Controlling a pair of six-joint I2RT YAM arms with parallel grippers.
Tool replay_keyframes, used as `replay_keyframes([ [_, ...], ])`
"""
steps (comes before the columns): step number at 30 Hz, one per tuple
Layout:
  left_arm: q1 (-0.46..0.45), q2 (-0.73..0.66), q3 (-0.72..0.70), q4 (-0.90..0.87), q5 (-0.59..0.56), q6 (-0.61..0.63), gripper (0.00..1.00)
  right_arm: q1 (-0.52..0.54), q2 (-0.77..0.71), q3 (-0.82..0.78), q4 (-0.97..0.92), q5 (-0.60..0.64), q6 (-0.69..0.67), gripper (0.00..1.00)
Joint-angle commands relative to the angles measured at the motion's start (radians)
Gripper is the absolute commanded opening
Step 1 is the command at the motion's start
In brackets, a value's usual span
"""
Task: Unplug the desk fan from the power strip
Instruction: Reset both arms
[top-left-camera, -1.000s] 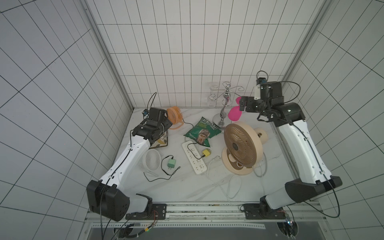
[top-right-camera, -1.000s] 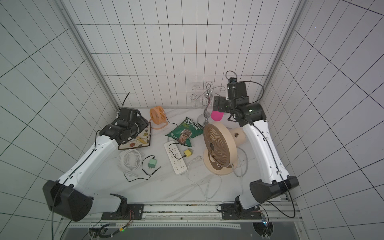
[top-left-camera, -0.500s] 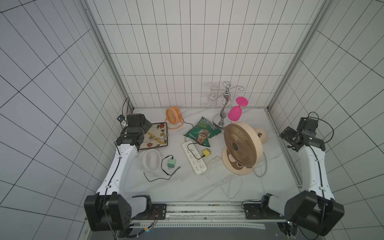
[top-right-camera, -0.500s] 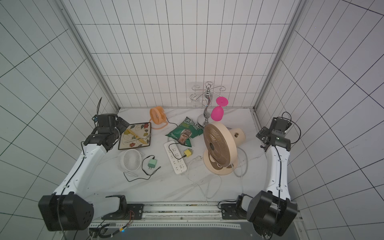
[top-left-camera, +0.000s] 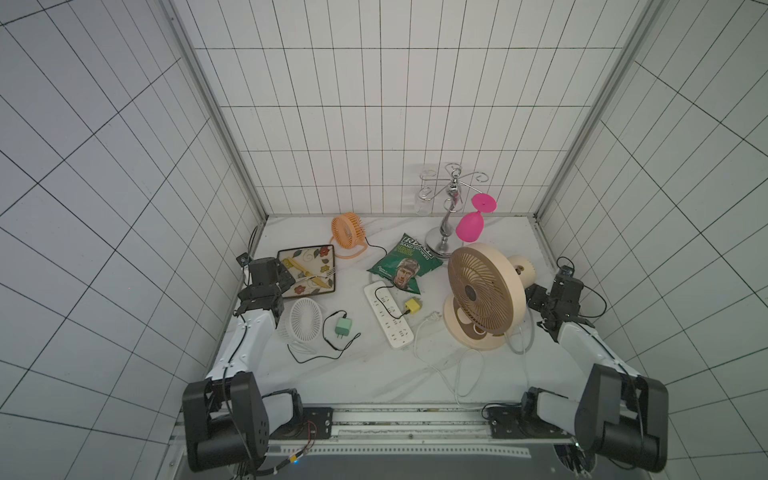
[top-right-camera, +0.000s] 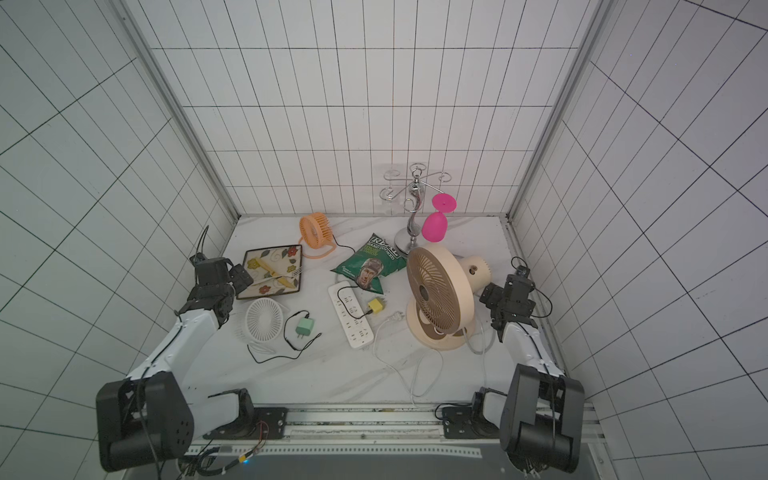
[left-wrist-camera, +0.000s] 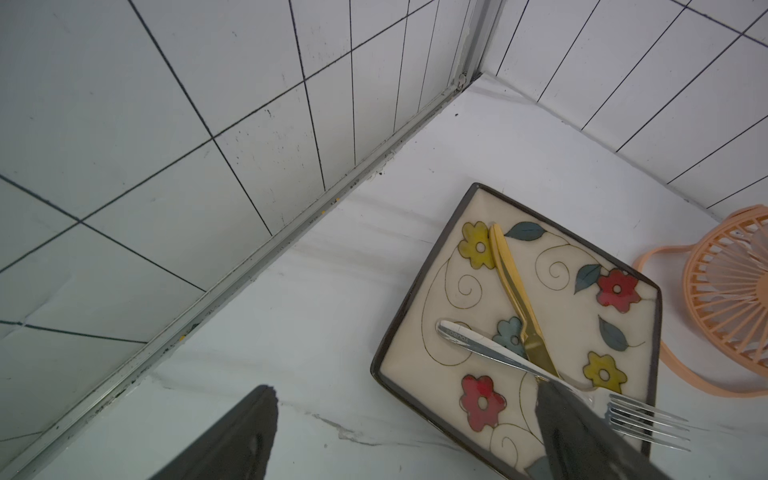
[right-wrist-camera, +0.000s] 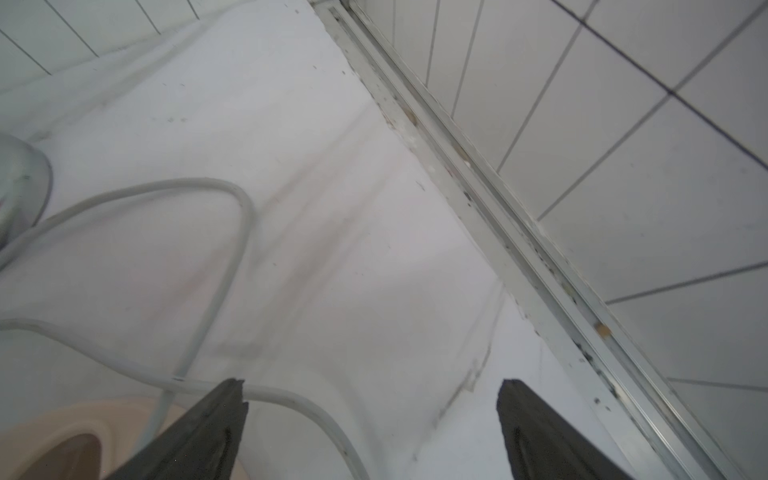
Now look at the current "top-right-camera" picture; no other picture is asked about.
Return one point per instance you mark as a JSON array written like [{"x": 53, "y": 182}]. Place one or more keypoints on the small orange desk fan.
[{"x": 316, "y": 233}]

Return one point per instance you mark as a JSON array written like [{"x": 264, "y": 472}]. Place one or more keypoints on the pink plastic wine glass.
[{"x": 435, "y": 226}]

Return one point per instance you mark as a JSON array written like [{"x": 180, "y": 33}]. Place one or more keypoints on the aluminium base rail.
[{"x": 447, "y": 421}]

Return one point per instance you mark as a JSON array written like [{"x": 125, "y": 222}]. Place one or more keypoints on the silver glass holder stand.
[{"x": 414, "y": 190}]

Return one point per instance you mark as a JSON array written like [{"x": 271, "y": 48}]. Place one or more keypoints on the green usb charger plug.
[{"x": 304, "y": 327}]

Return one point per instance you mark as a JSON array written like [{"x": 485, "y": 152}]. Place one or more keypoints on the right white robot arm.
[{"x": 534, "y": 390}]

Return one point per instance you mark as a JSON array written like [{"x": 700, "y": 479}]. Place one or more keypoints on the green chip bag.
[{"x": 373, "y": 261}]

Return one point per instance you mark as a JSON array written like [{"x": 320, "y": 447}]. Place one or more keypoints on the white power strip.
[{"x": 351, "y": 314}]

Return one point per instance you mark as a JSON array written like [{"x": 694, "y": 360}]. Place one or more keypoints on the yellow usb charger plug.
[{"x": 376, "y": 305}]

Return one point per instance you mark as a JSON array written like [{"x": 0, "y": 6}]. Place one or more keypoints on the yellow fork on plate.
[{"x": 286, "y": 279}]

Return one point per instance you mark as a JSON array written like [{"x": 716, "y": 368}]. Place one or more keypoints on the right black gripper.
[{"x": 492, "y": 297}]

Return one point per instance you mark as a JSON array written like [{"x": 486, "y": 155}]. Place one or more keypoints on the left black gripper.
[{"x": 240, "y": 281}]

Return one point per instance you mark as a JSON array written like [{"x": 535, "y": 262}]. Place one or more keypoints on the large beige desk fan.
[{"x": 441, "y": 312}]

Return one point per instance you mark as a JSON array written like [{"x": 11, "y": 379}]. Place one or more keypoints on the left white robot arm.
[{"x": 168, "y": 372}]

